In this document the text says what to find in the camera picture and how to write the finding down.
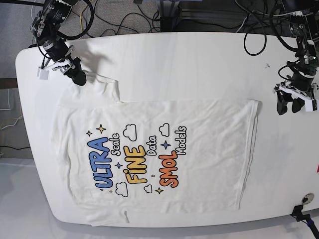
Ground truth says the white cable on floor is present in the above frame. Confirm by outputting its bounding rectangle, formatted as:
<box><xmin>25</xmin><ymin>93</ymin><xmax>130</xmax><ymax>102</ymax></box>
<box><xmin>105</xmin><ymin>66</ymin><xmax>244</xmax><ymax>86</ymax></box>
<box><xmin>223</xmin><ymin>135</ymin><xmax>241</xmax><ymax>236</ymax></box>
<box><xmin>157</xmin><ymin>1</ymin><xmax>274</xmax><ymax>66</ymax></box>
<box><xmin>0</xmin><ymin>88</ymin><xmax>23</xmax><ymax>130</ymax></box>

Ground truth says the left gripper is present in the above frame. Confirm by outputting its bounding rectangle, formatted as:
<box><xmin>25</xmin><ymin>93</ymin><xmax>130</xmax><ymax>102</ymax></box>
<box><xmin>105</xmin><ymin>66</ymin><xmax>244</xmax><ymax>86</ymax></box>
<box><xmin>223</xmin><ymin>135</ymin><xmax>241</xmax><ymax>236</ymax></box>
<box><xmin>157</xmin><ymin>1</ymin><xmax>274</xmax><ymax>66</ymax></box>
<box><xmin>273</xmin><ymin>72</ymin><xmax>319</xmax><ymax>115</ymax></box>

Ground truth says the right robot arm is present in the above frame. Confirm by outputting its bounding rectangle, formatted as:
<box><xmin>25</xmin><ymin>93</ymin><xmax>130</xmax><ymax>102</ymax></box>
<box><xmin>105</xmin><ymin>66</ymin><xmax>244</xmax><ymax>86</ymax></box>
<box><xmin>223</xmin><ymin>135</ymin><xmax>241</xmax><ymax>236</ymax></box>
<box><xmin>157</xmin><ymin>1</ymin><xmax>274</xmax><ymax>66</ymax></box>
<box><xmin>31</xmin><ymin>0</ymin><xmax>86</xmax><ymax>86</ymax></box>

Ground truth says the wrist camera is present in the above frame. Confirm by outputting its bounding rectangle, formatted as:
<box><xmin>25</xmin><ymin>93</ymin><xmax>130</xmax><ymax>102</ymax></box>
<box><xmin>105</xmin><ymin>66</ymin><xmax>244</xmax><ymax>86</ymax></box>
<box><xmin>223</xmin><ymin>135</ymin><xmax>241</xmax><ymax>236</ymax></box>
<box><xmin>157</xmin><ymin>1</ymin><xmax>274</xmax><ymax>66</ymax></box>
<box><xmin>37</xmin><ymin>67</ymin><xmax>49</xmax><ymax>80</ymax></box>
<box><xmin>305</xmin><ymin>99</ymin><xmax>319</xmax><ymax>112</ymax></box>

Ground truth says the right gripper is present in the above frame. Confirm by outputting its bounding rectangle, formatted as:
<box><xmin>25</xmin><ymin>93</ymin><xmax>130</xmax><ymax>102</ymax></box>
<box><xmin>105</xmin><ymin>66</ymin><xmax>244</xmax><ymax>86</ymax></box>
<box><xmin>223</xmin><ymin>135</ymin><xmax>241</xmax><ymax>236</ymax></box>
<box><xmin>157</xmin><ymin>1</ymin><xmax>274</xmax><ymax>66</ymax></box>
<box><xmin>38</xmin><ymin>41</ymin><xmax>86</xmax><ymax>86</ymax></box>

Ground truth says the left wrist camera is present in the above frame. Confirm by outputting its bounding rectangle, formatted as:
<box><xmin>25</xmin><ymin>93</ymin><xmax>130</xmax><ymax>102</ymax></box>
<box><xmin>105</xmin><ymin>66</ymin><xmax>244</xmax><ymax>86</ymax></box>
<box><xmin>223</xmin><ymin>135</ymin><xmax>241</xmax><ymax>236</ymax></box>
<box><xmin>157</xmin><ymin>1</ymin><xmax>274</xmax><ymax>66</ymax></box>
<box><xmin>305</xmin><ymin>99</ymin><xmax>319</xmax><ymax>112</ymax></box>

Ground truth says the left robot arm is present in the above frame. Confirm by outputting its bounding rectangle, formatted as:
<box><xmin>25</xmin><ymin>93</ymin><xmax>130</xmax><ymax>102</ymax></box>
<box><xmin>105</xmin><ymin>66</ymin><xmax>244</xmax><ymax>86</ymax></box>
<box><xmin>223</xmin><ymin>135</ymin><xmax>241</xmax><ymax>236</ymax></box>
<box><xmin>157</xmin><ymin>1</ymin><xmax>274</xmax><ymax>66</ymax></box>
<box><xmin>269</xmin><ymin>0</ymin><xmax>319</xmax><ymax>115</ymax></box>

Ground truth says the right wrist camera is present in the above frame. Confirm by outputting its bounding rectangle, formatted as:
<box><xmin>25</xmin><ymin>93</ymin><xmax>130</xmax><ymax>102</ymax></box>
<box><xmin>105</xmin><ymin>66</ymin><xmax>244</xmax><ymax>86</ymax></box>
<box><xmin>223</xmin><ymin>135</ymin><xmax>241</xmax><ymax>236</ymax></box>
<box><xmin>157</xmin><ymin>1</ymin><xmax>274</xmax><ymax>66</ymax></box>
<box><xmin>37</xmin><ymin>67</ymin><xmax>49</xmax><ymax>80</ymax></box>

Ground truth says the white printed T-shirt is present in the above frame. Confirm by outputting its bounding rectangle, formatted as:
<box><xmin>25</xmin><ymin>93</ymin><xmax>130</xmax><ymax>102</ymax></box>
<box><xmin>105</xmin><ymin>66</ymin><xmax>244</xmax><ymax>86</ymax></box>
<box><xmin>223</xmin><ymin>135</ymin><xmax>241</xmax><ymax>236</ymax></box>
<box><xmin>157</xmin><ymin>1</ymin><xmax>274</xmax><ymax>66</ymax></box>
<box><xmin>51</xmin><ymin>73</ymin><xmax>259</xmax><ymax>226</ymax></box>

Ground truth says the black clamp with cable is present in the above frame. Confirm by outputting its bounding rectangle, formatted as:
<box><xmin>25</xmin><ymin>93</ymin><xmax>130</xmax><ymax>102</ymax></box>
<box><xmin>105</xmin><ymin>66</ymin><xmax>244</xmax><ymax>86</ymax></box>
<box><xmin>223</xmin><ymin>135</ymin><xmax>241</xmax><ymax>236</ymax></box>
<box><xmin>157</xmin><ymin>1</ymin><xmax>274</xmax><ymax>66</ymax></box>
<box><xmin>291</xmin><ymin>205</ymin><xmax>319</xmax><ymax>239</ymax></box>

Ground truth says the black metal frame post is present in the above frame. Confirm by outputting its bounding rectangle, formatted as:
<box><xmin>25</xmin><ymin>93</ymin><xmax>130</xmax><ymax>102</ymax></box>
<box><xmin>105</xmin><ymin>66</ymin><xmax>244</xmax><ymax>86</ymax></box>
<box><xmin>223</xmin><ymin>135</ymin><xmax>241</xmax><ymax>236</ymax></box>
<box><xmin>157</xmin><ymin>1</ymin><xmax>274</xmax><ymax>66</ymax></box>
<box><xmin>156</xmin><ymin>0</ymin><xmax>180</xmax><ymax>32</ymax></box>

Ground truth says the silver table grommet right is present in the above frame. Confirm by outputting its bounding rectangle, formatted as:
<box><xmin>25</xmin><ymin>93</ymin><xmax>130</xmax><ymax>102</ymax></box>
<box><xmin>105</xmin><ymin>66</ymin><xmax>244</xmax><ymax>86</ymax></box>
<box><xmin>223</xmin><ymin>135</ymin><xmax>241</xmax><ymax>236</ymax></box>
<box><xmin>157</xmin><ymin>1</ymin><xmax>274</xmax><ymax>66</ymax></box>
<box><xmin>302</xmin><ymin>193</ymin><xmax>315</xmax><ymax>205</ymax></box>

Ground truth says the yellow cable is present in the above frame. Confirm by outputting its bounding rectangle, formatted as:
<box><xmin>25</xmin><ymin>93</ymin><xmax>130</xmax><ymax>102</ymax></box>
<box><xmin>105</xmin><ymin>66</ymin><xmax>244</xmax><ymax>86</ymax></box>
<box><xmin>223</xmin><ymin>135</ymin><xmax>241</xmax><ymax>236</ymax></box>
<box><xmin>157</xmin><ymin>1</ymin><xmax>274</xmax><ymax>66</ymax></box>
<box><xmin>79</xmin><ymin>0</ymin><xmax>95</xmax><ymax>40</ymax></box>

